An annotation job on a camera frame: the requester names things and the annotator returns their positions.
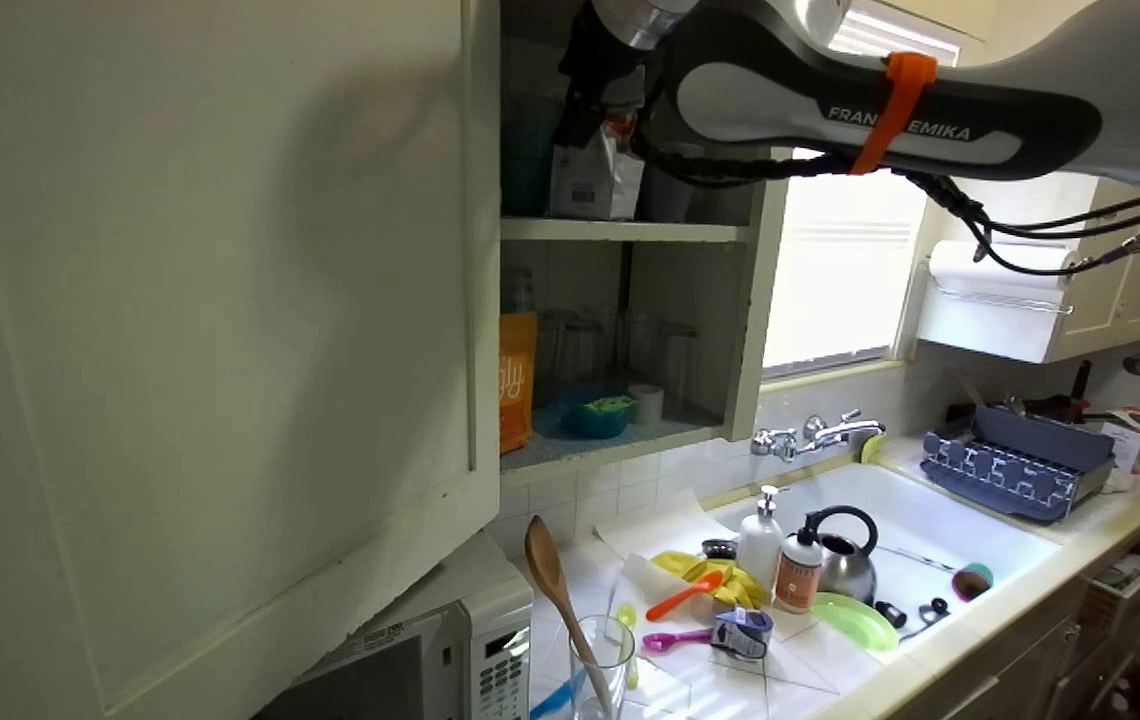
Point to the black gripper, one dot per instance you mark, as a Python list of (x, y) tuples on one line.
[(600, 52)]

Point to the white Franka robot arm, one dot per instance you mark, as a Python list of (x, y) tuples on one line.
[(993, 81)]

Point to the small white cup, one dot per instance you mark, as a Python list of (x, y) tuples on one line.
[(649, 404)]

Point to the plain white cabinet door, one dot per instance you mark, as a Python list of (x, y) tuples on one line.
[(223, 335)]

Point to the white bag with orange label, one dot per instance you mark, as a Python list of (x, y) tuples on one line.
[(594, 184)]

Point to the clear drinking glass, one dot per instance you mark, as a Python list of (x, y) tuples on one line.
[(671, 360), (600, 664)]

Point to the orange food packet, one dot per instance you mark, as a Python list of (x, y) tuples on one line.
[(518, 384)]

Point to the bright window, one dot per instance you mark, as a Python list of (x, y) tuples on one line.
[(850, 265)]

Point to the blue bowl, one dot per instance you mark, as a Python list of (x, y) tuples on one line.
[(594, 417)]

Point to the chrome sink faucet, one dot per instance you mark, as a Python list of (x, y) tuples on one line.
[(813, 433)]

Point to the yellow-green sponge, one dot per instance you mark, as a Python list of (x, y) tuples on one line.
[(875, 447)]

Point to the wooden spoon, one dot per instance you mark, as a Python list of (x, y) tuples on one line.
[(551, 563)]

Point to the white soap bottle silver pump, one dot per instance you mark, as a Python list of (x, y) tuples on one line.
[(757, 546)]

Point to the yellow rubber gloves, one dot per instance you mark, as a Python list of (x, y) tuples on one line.
[(708, 576)]

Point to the orange plastic utensil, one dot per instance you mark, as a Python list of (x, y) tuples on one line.
[(678, 601)]

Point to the yellow-green plastic spoon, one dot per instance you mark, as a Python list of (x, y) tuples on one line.
[(627, 616)]

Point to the white microwave oven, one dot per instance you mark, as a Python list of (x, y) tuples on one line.
[(490, 625)]

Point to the pink plastic spoon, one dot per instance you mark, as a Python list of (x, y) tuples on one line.
[(671, 642)]

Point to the small jar with blue lid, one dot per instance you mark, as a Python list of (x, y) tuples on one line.
[(738, 636)]

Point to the blue dish rack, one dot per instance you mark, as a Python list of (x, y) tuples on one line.
[(1014, 464)]

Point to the white sink basin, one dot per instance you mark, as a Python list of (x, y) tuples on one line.
[(969, 533)]

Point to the lime green plastic dish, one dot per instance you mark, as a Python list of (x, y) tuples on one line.
[(854, 620)]

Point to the small black object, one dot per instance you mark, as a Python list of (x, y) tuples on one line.
[(933, 610), (890, 615)]

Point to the blue plastic utensil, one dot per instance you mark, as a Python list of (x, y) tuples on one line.
[(554, 698)]

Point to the multicoloured small ball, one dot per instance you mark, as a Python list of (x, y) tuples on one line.
[(972, 580)]

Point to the microwave door with dark window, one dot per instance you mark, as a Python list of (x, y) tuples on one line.
[(354, 681)]

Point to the white wall cabinet with shelves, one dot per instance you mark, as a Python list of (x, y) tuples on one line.
[(620, 229)]

